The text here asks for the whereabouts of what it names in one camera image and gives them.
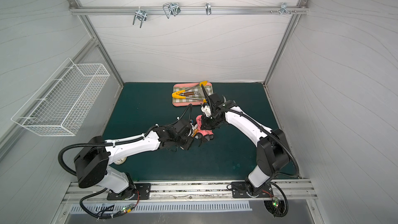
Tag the small metal hook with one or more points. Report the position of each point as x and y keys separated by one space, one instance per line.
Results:
x=208 y=9

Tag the white wire basket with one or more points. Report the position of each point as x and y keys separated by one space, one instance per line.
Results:
x=60 y=106

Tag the white vent strip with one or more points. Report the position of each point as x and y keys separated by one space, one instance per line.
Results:
x=175 y=207

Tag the metal u-bolt clamp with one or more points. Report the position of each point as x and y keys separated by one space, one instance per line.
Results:
x=140 y=16
x=171 y=9

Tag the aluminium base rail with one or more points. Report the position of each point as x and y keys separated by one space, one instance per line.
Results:
x=213 y=190

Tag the metal U-bolt clamp left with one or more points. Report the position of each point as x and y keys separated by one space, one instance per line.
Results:
x=140 y=16

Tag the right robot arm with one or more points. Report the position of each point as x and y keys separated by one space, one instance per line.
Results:
x=272 y=149

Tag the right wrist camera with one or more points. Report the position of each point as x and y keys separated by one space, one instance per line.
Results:
x=206 y=110

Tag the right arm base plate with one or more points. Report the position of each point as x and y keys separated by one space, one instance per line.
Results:
x=244 y=189

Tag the yellow tipped metal tongs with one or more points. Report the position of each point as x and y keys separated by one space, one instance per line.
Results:
x=186 y=92

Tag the pink rag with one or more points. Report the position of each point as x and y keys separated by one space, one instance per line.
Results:
x=207 y=134

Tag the pink checkered tray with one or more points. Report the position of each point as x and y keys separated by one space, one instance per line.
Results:
x=177 y=101

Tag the small metal spatula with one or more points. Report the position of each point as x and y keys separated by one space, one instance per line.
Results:
x=192 y=94

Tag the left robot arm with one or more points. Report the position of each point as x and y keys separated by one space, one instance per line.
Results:
x=91 y=162

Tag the metal bracket with bolts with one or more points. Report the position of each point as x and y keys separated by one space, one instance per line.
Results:
x=283 y=10

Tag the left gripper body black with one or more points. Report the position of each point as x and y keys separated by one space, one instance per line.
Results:
x=189 y=140

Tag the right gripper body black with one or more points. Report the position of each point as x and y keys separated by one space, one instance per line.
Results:
x=213 y=102

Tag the white rope ball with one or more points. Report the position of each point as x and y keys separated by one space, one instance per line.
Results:
x=120 y=161

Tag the metal U-bolt clamp middle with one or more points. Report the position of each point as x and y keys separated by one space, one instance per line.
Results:
x=171 y=9

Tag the aluminium crossbar rail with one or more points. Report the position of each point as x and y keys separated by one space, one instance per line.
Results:
x=185 y=10

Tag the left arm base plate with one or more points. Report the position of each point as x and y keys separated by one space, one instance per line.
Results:
x=133 y=192

